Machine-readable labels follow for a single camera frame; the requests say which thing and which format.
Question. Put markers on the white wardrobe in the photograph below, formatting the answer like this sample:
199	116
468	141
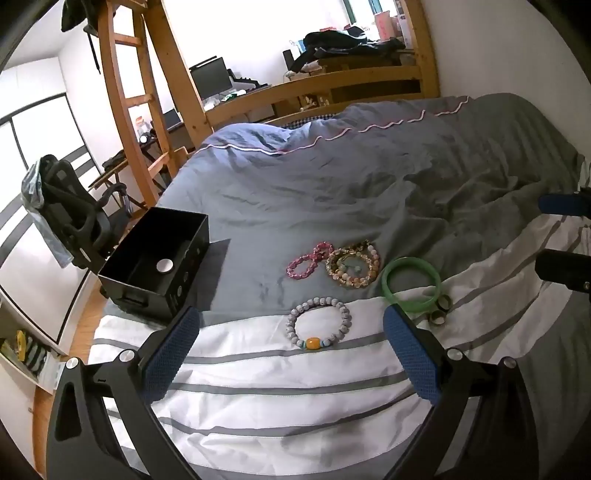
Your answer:
41	138

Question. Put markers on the light blue cloth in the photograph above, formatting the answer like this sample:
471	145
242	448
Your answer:
34	194

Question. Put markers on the wooden bunk bed frame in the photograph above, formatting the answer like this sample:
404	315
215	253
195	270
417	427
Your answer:
184	83

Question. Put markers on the grey striped duvet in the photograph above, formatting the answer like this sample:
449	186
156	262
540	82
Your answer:
323	184

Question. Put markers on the round silver disc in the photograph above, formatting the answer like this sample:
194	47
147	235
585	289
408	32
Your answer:
165	266

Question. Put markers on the pink box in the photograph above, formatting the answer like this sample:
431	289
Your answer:
388	25

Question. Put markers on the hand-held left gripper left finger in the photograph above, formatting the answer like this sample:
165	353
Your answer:
171	353

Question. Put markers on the pile of black clothes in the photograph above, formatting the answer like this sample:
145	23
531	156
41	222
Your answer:
341	41

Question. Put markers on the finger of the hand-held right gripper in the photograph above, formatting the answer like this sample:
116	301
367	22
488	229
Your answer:
563	272
561	203

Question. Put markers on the white shelf unit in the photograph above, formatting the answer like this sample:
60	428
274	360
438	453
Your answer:
27	355

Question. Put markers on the black metal box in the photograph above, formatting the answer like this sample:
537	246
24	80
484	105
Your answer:
134	300

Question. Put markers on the green jade bangle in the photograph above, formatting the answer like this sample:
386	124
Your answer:
411	261

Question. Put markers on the white grey striped sheet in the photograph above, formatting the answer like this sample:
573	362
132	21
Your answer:
277	415

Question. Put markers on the black computer monitor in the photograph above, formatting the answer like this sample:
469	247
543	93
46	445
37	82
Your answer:
210	78

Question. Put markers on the grey striped bed sheet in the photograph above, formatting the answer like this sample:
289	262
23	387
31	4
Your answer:
521	134

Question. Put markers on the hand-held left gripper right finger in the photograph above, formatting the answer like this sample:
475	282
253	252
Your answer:
411	357

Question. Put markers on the small wooden folding table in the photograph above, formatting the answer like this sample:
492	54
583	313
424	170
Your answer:
111	168

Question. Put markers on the dark hanging garment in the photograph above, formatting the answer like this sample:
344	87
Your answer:
78	14

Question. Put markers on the black office chair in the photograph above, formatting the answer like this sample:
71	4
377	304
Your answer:
69	217

